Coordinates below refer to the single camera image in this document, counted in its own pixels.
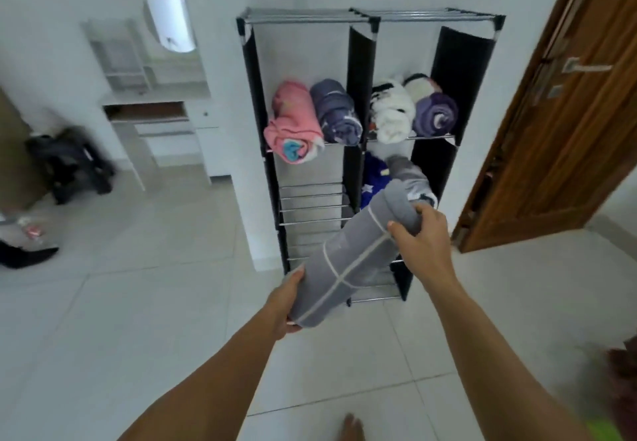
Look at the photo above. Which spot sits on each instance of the person's left hand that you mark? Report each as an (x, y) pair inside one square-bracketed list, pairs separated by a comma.
[(283, 301)]

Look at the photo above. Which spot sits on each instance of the person's right hand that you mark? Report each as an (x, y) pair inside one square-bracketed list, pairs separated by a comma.
[(429, 249)]

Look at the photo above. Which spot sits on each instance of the person's left thumb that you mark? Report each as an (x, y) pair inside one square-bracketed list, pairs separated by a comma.
[(298, 275)]

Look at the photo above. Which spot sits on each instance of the person's right thumb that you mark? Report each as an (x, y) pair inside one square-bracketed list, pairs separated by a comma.
[(404, 234)]

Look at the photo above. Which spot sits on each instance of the grey blanket white stripes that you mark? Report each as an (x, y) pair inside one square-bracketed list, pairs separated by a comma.
[(361, 251)]

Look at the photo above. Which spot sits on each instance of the person's left forearm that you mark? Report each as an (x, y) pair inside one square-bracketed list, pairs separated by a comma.
[(209, 383)]

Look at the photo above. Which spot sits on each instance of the person's right forearm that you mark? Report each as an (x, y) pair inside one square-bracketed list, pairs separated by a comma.
[(490, 361)]

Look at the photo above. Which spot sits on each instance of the blue star rolled blanket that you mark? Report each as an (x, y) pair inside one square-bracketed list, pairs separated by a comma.
[(373, 182)]

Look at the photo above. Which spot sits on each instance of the black metal storage rack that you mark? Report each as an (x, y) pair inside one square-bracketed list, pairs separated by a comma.
[(371, 122)]

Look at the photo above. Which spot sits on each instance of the light purple rolled blanket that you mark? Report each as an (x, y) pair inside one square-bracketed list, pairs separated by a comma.
[(435, 115)]

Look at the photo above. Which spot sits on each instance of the white black rolled blanket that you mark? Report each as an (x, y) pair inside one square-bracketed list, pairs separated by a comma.
[(391, 110)]

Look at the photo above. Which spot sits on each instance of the dark purple rolled blanket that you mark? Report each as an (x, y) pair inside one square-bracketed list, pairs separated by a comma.
[(337, 112)]

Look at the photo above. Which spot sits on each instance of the cream pink rolled blanket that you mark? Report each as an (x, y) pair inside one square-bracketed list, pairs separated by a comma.
[(420, 85)]

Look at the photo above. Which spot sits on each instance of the person's foot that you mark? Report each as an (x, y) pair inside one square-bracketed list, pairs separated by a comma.
[(351, 428)]

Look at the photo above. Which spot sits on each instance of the brown wooden door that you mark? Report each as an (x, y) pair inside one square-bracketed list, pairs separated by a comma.
[(562, 127)]

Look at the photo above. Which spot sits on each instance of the white dressing table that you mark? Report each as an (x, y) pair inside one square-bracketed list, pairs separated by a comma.
[(149, 102)]

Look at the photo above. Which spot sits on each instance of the black bag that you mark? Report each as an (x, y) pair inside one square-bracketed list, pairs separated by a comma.
[(67, 162)]

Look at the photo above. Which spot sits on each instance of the dark red cloth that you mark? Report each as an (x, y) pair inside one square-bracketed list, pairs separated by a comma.
[(624, 381)]

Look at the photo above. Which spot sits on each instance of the black cloth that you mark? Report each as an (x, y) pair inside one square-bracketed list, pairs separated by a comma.
[(25, 255)]

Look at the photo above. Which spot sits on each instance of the clear plastic wrapper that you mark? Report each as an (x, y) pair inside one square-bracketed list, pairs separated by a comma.
[(27, 227)]

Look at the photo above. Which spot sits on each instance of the green object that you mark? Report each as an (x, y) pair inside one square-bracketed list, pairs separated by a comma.
[(606, 430)]

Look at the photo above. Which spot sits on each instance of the oval mirror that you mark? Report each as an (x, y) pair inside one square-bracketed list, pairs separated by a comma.
[(170, 19)]

